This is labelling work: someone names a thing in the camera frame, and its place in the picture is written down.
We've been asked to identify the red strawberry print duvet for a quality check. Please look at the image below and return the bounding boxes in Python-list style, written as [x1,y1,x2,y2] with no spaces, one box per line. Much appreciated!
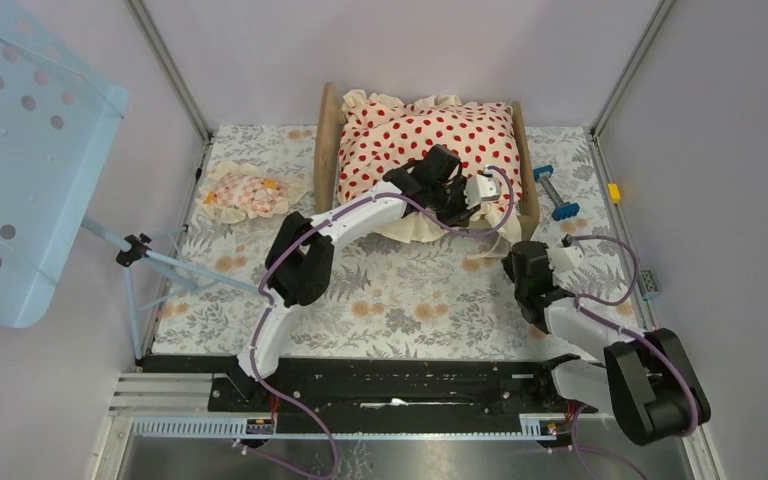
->
[326,89,536,244]

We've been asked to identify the wooden pet bed frame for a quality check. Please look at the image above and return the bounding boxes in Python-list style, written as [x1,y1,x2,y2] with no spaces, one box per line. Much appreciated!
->
[313,82,540,235]

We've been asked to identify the checkered ruffled pillow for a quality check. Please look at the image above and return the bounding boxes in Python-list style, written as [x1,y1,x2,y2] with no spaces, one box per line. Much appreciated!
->
[195,161,307,224]

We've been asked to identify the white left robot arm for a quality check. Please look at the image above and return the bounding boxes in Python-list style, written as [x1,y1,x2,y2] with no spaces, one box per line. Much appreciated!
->
[231,145,518,411]

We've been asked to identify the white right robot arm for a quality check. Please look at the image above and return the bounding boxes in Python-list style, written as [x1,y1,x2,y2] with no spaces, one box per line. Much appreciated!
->
[502,240,712,446]

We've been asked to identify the blue dumbbell toy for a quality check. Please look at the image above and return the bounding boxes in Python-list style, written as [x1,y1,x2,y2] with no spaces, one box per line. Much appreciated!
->
[533,165,580,221]

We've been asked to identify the yellow clip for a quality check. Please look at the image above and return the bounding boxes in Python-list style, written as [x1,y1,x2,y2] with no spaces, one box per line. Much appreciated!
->
[608,183,622,205]

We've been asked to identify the floral table mat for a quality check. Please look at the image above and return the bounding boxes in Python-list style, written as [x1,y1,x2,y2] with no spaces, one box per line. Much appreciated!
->
[151,125,629,360]

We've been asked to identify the blue perforated music stand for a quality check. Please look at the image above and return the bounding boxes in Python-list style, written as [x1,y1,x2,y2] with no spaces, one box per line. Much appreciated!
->
[0,1,224,328]

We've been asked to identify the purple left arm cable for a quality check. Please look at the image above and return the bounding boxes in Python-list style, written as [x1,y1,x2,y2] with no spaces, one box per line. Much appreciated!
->
[248,165,518,480]

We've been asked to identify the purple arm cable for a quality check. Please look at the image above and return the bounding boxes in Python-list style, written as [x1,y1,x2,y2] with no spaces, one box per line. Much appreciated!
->
[248,165,518,480]
[559,235,702,480]

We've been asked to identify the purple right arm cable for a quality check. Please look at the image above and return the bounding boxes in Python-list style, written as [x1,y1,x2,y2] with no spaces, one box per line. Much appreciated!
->
[559,235,702,480]

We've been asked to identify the grey cable duct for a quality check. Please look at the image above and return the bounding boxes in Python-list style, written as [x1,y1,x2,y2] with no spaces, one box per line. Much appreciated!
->
[132,415,557,441]

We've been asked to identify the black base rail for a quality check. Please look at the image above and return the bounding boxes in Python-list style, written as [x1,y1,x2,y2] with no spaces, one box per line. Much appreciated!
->
[137,355,577,435]

